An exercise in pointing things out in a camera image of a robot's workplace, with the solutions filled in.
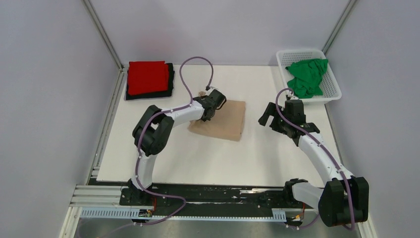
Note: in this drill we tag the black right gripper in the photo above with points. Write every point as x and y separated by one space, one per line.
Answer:
271 110

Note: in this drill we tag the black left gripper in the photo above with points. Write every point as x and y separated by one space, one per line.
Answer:
204 119

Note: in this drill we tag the beige t shirt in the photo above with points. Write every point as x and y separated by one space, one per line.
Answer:
227 123

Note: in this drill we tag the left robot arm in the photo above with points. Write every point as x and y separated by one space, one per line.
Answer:
151 135

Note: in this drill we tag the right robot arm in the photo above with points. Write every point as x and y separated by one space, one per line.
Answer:
344 198

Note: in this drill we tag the black folded t shirt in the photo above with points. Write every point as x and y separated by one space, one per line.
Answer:
163 94

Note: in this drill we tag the green t shirt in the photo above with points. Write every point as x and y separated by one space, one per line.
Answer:
307 77

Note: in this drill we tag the white plastic basket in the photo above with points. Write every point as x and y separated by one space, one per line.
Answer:
329 86

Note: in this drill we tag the red folded t shirt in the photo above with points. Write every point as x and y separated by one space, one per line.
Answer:
147 77

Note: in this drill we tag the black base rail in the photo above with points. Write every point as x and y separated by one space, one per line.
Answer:
219 201

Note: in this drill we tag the aluminium frame post right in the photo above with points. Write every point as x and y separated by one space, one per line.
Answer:
339 25

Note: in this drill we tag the aluminium frame post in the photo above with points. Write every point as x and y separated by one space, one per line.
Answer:
102 32
339 25

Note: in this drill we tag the aluminium frame post left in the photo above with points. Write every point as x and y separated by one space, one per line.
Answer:
102 32

